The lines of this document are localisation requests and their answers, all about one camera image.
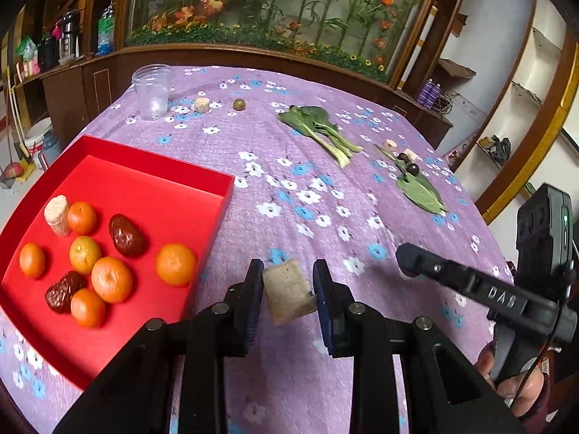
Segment bok choy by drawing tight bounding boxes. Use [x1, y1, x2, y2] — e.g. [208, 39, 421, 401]
[277, 105, 365, 169]

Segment green leaf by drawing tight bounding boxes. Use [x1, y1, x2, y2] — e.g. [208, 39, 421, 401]
[375, 145, 448, 215]

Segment glass plant display case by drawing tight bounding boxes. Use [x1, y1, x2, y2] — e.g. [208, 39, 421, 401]
[123, 0, 437, 83]

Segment red date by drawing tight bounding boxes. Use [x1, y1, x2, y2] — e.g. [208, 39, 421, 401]
[109, 214, 149, 258]
[44, 271, 88, 314]

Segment white rolled paper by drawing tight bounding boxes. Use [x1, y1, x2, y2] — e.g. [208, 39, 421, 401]
[398, 5, 439, 91]

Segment green plastic bottle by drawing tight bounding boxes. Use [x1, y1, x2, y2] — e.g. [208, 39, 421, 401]
[98, 4, 117, 56]

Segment beige cork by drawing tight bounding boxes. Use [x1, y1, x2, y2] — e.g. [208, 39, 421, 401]
[262, 259, 318, 325]
[44, 195, 72, 238]

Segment grey bottle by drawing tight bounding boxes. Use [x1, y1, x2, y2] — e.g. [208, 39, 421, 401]
[38, 130, 63, 171]

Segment white bucket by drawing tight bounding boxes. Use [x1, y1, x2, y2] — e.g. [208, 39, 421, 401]
[22, 118, 54, 166]

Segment cardboard piece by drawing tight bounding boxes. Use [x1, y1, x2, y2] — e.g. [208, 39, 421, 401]
[438, 58, 477, 80]

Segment steel thermos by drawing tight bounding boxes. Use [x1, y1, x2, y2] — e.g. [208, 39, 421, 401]
[59, 10, 82, 65]

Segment green and pink carton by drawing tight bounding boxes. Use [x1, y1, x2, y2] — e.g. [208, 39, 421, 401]
[15, 37, 41, 77]

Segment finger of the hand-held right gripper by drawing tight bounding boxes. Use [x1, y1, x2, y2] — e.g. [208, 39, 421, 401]
[395, 242, 559, 324]

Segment purple floral tablecloth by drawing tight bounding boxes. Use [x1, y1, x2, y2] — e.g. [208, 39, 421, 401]
[0, 65, 521, 434]

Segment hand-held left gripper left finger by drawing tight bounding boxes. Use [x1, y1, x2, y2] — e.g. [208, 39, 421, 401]
[52, 259, 265, 434]

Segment clear plastic jar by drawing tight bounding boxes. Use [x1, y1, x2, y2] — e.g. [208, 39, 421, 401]
[131, 64, 173, 121]

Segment person's right hand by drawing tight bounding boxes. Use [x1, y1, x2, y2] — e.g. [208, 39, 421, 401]
[476, 342, 551, 417]

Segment broom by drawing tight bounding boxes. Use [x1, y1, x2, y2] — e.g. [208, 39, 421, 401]
[0, 67, 37, 190]

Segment red tray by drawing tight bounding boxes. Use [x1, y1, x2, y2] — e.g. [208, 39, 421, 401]
[0, 134, 236, 391]

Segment yellowish orange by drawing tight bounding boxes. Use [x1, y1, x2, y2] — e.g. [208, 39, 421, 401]
[69, 235, 102, 275]

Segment purple bottles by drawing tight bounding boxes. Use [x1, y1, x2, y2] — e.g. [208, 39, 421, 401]
[417, 78, 445, 110]

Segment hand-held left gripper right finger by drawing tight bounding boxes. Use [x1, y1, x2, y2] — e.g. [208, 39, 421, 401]
[312, 259, 525, 434]

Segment black object on shelf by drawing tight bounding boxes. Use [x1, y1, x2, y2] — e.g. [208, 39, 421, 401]
[479, 135, 513, 162]

